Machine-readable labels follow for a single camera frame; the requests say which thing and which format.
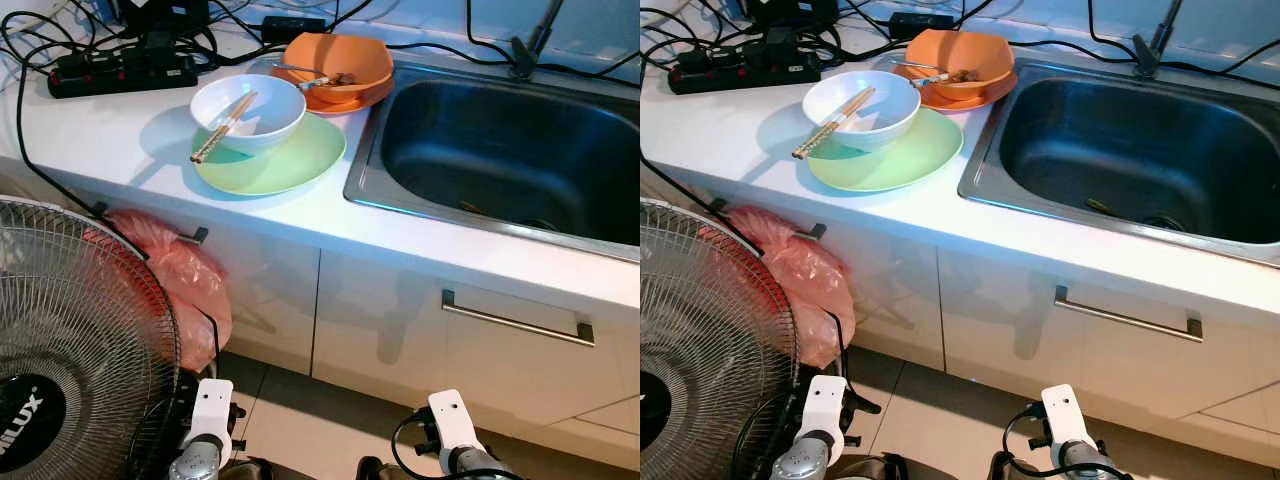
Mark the wooden chopstick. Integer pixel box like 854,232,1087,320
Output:
190,93,259,165
791,86,878,161
190,91,259,165
791,88,878,161

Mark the white bowl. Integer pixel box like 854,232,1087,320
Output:
190,74,307,154
802,70,922,152

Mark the stainless steel kitchen sink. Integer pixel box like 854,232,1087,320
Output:
957,60,1280,267
343,62,641,263

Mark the kitchen sink faucet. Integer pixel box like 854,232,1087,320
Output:
511,0,566,81
1133,0,1184,79

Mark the white kitchen cabinet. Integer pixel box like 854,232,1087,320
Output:
640,180,1280,469
0,180,641,471

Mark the metal grille standing fan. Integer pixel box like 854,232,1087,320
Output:
0,195,183,480
640,197,801,480

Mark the large black power brick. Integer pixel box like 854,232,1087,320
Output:
745,0,836,31
118,0,211,36

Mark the green plate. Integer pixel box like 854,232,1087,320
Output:
192,110,347,197
806,106,965,193

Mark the robot right leg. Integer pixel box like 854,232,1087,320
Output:
357,455,413,480
988,452,1041,480

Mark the orange bowl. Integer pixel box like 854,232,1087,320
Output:
284,32,395,104
905,28,1016,101

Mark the long black power cable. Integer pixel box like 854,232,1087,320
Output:
14,55,113,219
640,150,736,216

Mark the long metal cabinet handle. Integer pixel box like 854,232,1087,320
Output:
1054,285,1204,344
441,289,596,348

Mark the dark cabinet door handle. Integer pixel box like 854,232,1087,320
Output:
708,198,829,241
92,202,210,247

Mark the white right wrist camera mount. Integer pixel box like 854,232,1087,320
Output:
1040,384,1093,446
428,389,483,451

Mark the thin black cable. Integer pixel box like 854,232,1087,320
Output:
1010,38,1280,81
385,40,641,86

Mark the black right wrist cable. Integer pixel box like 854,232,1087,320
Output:
1003,402,1051,479
392,408,446,479

